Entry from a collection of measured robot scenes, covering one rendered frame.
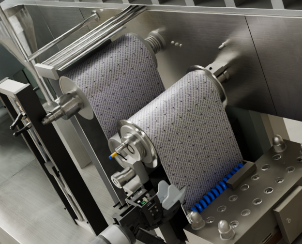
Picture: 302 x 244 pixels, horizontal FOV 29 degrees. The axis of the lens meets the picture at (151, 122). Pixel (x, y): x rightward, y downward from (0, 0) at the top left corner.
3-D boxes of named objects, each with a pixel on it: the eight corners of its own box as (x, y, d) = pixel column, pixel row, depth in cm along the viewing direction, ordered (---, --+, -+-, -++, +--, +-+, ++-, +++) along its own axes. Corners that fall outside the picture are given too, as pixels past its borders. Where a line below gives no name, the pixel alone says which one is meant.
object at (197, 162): (185, 214, 152) (159, 160, 143) (243, 161, 162) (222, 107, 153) (186, 215, 151) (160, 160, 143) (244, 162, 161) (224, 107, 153)
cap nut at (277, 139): (270, 150, 160) (266, 138, 157) (279, 143, 161) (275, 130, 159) (281, 153, 157) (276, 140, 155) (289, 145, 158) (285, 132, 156)
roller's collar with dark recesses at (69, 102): (59, 118, 163) (49, 99, 160) (76, 106, 165) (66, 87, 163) (70, 122, 158) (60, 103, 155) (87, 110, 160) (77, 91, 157)
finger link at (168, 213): (182, 201, 144) (157, 223, 140) (185, 206, 144) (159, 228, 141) (171, 196, 147) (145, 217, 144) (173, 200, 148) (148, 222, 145)
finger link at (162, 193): (177, 171, 148) (152, 193, 144) (186, 189, 150) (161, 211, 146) (170, 168, 150) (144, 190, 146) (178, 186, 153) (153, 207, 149)
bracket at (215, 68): (201, 77, 158) (198, 70, 157) (215, 66, 160) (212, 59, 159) (213, 79, 154) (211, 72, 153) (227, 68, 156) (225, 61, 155)
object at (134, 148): (142, 166, 145) (122, 150, 149) (147, 161, 146) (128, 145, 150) (139, 147, 140) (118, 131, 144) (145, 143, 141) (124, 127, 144)
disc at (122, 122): (132, 161, 154) (108, 116, 148) (133, 160, 155) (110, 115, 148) (165, 173, 142) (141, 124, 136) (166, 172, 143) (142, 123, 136)
